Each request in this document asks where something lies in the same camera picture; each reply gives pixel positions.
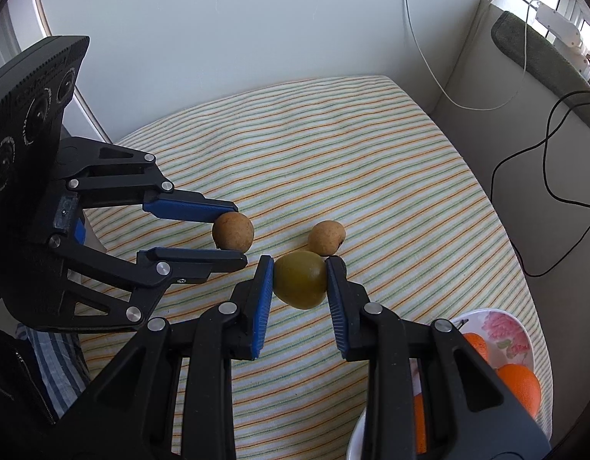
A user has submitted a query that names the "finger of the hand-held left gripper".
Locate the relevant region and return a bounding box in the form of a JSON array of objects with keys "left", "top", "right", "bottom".
[
  {"left": 44, "top": 234, "right": 249, "bottom": 333},
  {"left": 59, "top": 136, "right": 240, "bottom": 224}
]

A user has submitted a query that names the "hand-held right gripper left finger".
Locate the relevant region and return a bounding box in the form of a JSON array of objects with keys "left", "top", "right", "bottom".
[{"left": 60, "top": 255, "right": 277, "bottom": 460}]

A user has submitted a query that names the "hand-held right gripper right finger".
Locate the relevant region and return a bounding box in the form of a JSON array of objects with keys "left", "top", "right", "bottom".
[{"left": 325, "top": 256, "right": 551, "bottom": 460}]

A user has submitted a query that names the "green pear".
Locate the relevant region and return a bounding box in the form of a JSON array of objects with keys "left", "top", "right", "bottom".
[{"left": 273, "top": 250, "right": 328, "bottom": 311}]

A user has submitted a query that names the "brown kiwi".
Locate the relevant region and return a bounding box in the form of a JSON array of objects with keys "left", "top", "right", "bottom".
[
  {"left": 211, "top": 213, "right": 255, "bottom": 252},
  {"left": 307, "top": 220, "right": 346, "bottom": 256}
]

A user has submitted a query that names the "white floral plate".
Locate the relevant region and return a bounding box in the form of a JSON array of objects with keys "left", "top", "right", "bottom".
[{"left": 347, "top": 309, "right": 536, "bottom": 460}]

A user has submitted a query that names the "orange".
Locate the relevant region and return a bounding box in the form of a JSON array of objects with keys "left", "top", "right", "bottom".
[
  {"left": 463, "top": 332, "right": 490, "bottom": 365},
  {"left": 496, "top": 364, "right": 542, "bottom": 417},
  {"left": 414, "top": 393, "right": 427, "bottom": 456}
]

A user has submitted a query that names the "blue striped cloth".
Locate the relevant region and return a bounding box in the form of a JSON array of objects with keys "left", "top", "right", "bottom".
[{"left": 17, "top": 323, "right": 92, "bottom": 417}]

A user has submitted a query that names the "dark jacket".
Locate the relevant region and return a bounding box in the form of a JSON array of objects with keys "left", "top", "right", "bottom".
[{"left": 0, "top": 326, "right": 92, "bottom": 460}]

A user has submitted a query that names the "grey cushion pad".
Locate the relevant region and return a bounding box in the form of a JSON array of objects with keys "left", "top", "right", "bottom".
[{"left": 491, "top": 10, "right": 590, "bottom": 128}]

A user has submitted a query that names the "white power strip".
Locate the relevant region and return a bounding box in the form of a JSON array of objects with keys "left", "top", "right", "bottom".
[{"left": 535, "top": 1, "right": 590, "bottom": 75}]

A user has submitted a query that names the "white cable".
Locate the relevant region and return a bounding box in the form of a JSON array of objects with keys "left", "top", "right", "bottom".
[{"left": 401, "top": 0, "right": 538, "bottom": 110}]

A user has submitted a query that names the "black cable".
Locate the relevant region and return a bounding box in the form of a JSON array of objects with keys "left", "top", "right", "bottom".
[{"left": 491, "top": 89, "right": 590, "bottom": 279}]

